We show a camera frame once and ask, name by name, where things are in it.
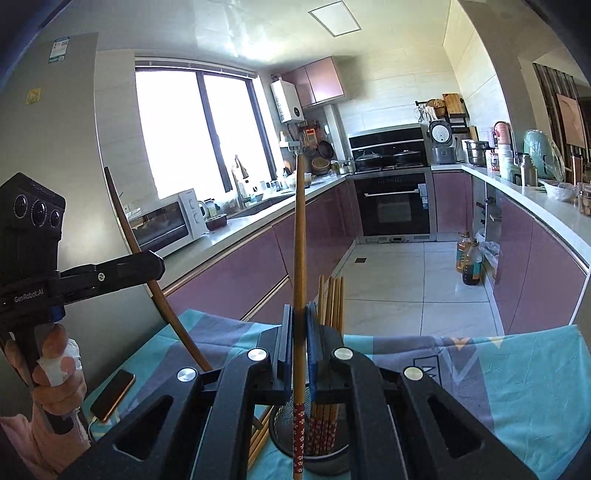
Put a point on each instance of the ceiling light panel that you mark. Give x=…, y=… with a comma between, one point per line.
x=339, y=16

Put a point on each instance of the rose gold smartphone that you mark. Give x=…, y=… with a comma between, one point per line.
x=113, y=394

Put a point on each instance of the mint green air fryer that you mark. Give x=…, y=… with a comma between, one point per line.
x=540, y=152

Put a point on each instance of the white gas water heater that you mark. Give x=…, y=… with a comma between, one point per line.
x=288, y=101

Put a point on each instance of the red label jar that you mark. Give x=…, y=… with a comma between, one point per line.
x=493, y=160

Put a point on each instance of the steel sink faucet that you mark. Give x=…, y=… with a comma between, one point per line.
x=240, y=184

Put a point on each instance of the white microwave oven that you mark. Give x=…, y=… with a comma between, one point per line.
x=171, y=224

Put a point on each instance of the clear egg container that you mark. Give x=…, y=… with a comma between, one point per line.
x=584, y=196

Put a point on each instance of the pink framed wall art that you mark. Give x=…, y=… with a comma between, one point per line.
x=572, y=118

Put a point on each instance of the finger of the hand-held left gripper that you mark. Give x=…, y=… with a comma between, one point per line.
x=115, y=265
x=111, y=288

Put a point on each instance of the white rice cooker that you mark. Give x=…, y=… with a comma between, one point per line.
x=442, y=141

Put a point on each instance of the black wall rack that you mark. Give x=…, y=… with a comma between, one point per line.
x=464, y=124

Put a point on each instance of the black mesh cup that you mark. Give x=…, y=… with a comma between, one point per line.
x=281, y=434

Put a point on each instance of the stainless steel stockpot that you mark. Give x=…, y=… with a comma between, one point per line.
x=476, y=153

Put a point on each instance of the black lidded wok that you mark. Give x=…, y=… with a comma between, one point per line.
x=407, y=158
x=368, y=160

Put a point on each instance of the white casserole pot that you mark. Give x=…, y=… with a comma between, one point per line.
x=290, y=181

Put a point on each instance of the blue grey patterned tablecloth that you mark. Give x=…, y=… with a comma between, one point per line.
x=485, y=378

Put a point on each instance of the dark red bowl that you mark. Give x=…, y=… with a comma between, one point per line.
x=216, y=222

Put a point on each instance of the person's left forearm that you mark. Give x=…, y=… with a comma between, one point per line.
x=32, y=447

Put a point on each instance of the person's left hand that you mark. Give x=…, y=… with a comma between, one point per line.
x=60, y=364

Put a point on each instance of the pink wall cabinet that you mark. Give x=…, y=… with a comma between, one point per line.
x=316, y=83

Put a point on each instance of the dark cooking oil bottle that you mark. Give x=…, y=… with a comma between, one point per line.
x=474, y=267

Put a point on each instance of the yellow cooking oil bottle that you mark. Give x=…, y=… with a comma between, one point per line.
x=462, y=251

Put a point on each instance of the white canister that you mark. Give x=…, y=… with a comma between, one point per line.
x=506, y=161

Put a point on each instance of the wooden chopstick with patterned end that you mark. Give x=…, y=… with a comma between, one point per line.
x=178, y=323
x=300, y=254
x=261, y=442
x=262, y=414

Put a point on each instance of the pink thermos jug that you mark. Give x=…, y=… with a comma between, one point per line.
x=502, y=134

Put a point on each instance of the steel vacuum flask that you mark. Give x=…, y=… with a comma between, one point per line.
x=529, y=170

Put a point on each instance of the bundle of wooden chopsticks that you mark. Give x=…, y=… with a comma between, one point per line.
x=329, y=300

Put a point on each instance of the clear plastic bag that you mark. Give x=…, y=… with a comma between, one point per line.
x=558, y=191

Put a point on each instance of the dark slatted room divider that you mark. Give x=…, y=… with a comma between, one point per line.
x=547, y=85

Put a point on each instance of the brown tumbler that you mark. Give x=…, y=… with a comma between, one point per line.
x=575, y=165

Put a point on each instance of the row of small jars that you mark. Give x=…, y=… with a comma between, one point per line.
x=272, y=185

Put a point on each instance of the kitchen sink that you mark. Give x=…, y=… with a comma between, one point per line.
x=265, y=204

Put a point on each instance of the wooden cutting board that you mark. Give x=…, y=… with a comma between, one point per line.
x=454, y=106

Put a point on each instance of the pink kitchen base cabinets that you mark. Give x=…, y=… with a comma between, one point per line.
x=531, y=258
x=240, y=258

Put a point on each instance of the crumpled plastic bags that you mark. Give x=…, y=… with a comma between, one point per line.
x=490, y=254

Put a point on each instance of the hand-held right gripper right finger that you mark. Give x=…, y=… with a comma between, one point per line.
x=314, y=346

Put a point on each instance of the black integrated stove oven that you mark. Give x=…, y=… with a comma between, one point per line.
x=392, y=207

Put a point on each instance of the woven basket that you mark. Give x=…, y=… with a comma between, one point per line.
x=434, y=106

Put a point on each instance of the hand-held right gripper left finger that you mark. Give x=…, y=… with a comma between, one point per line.
x=287, y=341

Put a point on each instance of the kitchen window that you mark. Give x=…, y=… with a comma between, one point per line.
x=175, y=129

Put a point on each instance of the hanging black frying pan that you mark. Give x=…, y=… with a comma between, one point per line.
x=325, y=150

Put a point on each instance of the round bamboo strainer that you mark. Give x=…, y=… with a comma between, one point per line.
x=320, y=165

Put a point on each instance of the black cookware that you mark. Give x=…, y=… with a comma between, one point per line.
x=491, y=211

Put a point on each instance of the white wall utensil holder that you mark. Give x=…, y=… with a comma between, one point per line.
x=291, y=144

